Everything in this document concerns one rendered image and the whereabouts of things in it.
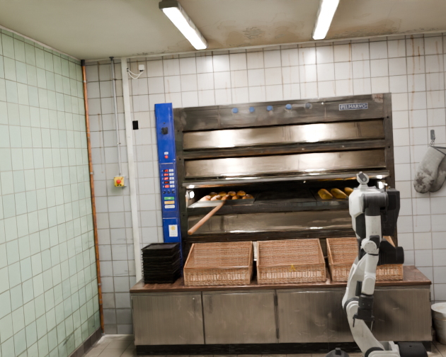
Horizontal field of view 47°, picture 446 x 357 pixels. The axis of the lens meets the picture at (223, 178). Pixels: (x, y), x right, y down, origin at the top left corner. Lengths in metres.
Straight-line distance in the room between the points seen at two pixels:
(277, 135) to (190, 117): 0.81
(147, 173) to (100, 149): 0.50
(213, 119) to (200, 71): 0.45
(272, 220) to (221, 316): 0.99
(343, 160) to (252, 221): 0.98
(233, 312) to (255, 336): 0.26
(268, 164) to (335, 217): 0.76
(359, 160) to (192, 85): 1.64
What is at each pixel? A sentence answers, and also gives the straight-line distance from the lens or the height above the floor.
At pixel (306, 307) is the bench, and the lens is 4.30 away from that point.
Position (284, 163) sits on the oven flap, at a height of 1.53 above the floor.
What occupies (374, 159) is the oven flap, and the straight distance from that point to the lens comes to 4.71.
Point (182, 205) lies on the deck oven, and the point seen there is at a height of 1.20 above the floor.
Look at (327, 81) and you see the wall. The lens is 4.69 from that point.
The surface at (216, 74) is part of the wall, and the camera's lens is 4.72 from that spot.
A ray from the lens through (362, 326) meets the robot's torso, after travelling 3.56.
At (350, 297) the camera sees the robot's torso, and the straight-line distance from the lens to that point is 3.54.
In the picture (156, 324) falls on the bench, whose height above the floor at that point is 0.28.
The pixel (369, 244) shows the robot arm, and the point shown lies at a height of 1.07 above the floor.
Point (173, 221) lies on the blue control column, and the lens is 4.77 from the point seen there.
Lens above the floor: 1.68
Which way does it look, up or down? 3 degrees down
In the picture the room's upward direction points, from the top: 3 degrees counter-clockwise
